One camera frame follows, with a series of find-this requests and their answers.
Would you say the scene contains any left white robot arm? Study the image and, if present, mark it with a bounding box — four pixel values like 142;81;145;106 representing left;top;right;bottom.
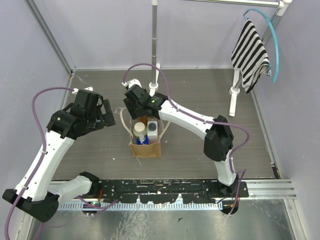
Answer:
2;88;116;223

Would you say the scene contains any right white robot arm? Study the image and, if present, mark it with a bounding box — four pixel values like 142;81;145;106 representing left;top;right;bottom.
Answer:
123;84;237;197

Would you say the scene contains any brown canvas bag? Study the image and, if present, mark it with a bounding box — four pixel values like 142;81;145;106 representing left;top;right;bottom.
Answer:
119;107;170;159

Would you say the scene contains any metal clothes rack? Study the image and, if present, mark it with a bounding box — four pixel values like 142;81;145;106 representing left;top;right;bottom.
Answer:
151;0;292;117

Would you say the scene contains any cream cap green bottle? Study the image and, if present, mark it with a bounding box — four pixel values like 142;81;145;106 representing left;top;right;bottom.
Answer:
133;122;147;140

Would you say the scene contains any white bottle grey cap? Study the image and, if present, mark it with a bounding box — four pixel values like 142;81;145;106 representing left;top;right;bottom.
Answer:
147;120;158;144

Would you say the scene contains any blue spray bottle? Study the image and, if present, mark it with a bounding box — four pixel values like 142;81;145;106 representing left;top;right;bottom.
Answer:
136;134;149;145

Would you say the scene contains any striped black white cloth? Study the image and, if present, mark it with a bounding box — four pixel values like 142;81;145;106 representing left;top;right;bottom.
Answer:
231;19;271;94

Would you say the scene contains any blue hanger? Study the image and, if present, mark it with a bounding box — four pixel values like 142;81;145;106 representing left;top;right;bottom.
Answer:
242;8;279;84

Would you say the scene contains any aluminium frame post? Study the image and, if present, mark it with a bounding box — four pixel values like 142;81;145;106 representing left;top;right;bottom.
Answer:
25;0;75;76

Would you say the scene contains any blue cable duct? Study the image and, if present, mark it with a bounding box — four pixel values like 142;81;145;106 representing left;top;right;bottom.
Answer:
58;201;223;211

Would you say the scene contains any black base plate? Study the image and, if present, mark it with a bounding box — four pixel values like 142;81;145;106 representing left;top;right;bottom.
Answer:
80;179;249;204

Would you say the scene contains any aluminium front rail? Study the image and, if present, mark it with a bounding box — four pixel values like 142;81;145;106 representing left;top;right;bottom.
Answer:
245;179;297;200

